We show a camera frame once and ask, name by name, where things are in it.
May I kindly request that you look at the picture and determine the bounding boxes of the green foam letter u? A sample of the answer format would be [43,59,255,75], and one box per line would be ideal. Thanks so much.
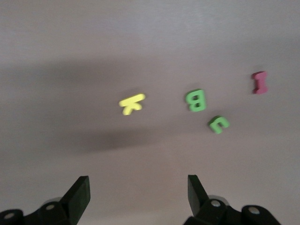
[207,115,230,135]

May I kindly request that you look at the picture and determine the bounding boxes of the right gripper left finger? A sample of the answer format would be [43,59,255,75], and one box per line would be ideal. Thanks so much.
[0,175,91,225]

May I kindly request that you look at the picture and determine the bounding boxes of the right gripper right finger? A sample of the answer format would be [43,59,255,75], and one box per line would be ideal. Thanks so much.
[182,174,282,225]

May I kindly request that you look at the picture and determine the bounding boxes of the green foam letter B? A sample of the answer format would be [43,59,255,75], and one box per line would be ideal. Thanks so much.
[184,89,207,112]

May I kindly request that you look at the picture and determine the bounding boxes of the yellow foam letter K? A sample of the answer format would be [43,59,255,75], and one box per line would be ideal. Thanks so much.
[119,93,146,116]

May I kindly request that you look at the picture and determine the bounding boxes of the dark pink foam letter I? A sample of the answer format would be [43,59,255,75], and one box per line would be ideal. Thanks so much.
[252,71,268,95]

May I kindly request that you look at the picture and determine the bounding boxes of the brown table cover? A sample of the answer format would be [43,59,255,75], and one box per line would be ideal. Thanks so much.
[0,0,300,225]

